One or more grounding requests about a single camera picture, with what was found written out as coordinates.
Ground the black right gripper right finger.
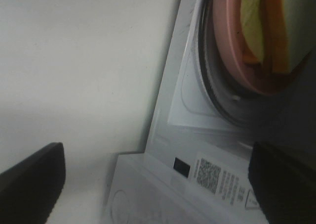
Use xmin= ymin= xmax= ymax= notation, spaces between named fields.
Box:
xmin=248 ymin=142 xmax=316 ymax=224

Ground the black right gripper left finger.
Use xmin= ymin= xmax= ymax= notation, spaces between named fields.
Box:
xmin=0 ymin=142 xmax=66 ymax=224

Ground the round white door button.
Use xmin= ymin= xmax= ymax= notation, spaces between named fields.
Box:
xmin=111 ymin=190 xmax=130 ymax=224

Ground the sandwich with white bread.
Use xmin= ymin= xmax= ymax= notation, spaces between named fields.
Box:
xmin=239 ymin=0 xmax=316 ymax=75

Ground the pink round plate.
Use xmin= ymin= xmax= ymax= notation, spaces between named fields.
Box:
xmin=213 ymin=0 xmax=314 ymax=95

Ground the white microwave oven body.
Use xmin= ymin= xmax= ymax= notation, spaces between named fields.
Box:
xmin=103 ymin=0 xmax=316 ymax=224

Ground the glass microwave turntable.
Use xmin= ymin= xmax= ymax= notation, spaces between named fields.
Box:
xmin=197 ymin=0 xmax=262 ymax=128

